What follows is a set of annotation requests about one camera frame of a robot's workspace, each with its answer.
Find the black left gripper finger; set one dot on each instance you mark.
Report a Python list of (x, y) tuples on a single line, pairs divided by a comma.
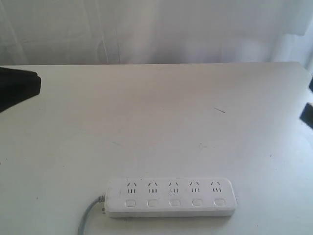
[(17, 86)]

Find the white five-outlet power strip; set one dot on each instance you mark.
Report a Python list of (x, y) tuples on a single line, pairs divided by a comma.
[(169, 197)]

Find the white sheer curtain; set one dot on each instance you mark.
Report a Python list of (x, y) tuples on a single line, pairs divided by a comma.
[(60, 32)]

